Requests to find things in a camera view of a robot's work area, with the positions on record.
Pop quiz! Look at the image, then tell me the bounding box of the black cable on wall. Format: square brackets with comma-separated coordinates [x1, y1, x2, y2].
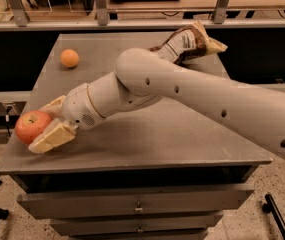
[4, 104, 14, 138]

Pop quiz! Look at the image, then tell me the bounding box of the grey drawer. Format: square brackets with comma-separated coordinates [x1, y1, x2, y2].
[51, 211, 223, 236]
[18, 184, 253, 219]

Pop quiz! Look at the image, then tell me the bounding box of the orange fruit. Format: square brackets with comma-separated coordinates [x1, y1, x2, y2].
[60, 49, 79, 68]

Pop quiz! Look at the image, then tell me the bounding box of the black bar right floor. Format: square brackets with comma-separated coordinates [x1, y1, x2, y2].
[262, 194, 285, 240]

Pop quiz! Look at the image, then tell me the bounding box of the grey drawer cabinet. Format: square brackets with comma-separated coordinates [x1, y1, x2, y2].
[0, 32, 273, 240]

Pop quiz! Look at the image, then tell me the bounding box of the upper grey drawer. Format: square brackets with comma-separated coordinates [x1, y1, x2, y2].
[18, 184, 253, 219]

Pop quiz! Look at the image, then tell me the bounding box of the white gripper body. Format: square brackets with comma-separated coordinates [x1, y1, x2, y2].
[62, 83, 104, 130]

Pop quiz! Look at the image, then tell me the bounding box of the lower grey drawer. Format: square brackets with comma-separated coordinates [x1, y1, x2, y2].
[51, 211, 223, 236]

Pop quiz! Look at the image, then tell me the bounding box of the crumpled chip bag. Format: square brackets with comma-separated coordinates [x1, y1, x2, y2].
[149, 20, 227, 65]

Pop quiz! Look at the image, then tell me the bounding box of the red apple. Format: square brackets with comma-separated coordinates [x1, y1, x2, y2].
[15, 110, 53, 144]

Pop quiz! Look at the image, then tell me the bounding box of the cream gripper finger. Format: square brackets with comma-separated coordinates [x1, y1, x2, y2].
[40, 95, 66, 118]
[28, 118, 77, 154]

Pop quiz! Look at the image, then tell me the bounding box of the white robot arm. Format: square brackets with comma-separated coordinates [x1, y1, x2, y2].
[29, 48, 285, 159]

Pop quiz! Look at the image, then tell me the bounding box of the metal railing with posts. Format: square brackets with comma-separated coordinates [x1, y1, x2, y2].
[0, 0, 285, 31]

